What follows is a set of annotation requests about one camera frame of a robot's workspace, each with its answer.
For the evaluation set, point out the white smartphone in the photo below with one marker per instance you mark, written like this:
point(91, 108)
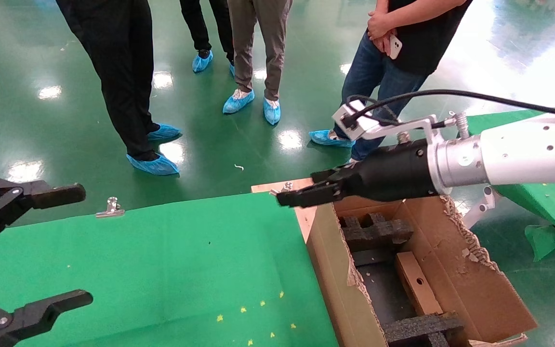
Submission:
point(396, 47)

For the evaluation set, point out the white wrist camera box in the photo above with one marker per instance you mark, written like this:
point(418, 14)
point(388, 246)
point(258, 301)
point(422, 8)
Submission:
point(362, 126)

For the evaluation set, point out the small cardboard box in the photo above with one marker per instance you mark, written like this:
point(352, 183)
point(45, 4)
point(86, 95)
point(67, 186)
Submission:
point(417, 284)

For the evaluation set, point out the person in khaki trousers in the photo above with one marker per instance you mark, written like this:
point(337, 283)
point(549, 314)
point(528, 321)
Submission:
point(258, 43)

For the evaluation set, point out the person in slim black trousers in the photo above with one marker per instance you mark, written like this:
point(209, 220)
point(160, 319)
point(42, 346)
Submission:
point(200, 24)

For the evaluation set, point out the black slotted foam insert block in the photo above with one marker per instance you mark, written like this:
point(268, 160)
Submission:
point(376, 231)

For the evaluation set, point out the bystander right hand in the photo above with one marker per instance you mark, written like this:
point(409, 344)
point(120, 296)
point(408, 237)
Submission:
point(387, 46)

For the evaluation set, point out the bystander left hand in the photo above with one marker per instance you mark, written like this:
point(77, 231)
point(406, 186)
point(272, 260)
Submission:
point(379, 25)

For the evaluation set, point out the large open cardboard carton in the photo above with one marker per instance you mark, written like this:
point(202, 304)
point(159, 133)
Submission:
point(335, 274)

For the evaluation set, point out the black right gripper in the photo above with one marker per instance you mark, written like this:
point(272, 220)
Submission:
point(393, 173)

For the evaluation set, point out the silver camera mounting bracket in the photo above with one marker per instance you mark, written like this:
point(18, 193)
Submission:
point(417, 126)

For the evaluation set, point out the person in blue jeans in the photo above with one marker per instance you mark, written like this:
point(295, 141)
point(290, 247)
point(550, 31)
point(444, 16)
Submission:
point(427, 33)

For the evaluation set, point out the person tan shirt black trousers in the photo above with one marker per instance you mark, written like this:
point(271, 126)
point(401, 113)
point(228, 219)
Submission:
point(118, 72)

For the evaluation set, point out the silver metal binder clip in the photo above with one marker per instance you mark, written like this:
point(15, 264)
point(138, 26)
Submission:
point(452, 115)
point(110, 208)
point(284, 187)

